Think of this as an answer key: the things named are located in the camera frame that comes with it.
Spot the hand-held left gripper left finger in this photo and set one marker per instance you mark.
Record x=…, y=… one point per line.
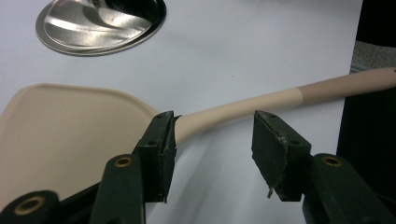
x=155, y=161

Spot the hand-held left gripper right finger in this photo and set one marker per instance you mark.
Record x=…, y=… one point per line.
x=280, y=161

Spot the beige solid spatula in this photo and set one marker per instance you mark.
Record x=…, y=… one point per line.
x=62, y=130

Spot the black curtain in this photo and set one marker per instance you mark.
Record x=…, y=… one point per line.
x=370, y=130

